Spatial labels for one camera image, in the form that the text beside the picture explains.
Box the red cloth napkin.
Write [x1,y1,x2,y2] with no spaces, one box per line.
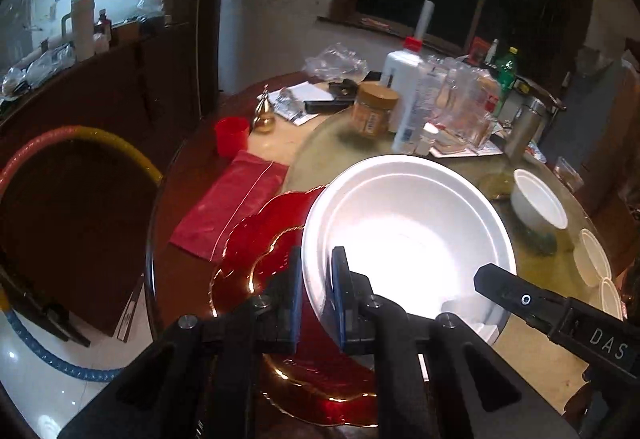
[169,151,288,263]

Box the stainless steel thermos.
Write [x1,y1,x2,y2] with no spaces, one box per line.
[503,96,547,165]

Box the colourful hula hoop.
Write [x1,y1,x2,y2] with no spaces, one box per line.
[1,126,163,384]

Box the green plastic bottle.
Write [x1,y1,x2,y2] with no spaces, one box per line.
[494,47,518,117]

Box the clear glass mug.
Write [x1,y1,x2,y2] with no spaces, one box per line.
[438,63,499,154]

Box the small white pill bottle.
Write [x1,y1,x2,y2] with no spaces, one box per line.
[414,122,439,156]

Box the white red liquor bottle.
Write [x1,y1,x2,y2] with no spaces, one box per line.
[378,37,423,133]

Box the red plastic cup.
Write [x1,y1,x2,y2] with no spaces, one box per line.
[214,117,250,158]

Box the white lotion tube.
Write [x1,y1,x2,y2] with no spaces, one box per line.
[392,62,432,154]

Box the large white foam bowl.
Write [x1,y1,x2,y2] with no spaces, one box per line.
[302,155,516,344]

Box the printed paper sheet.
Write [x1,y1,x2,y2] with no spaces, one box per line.
[430,131,502,158]

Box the red scalloped glass plate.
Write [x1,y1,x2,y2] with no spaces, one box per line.
[209,186,378,428]

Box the small white paper bowl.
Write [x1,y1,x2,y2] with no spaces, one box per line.
[510,169,568,234]

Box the brown lidded jar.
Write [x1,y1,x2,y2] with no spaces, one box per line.
[352,81,399,138]

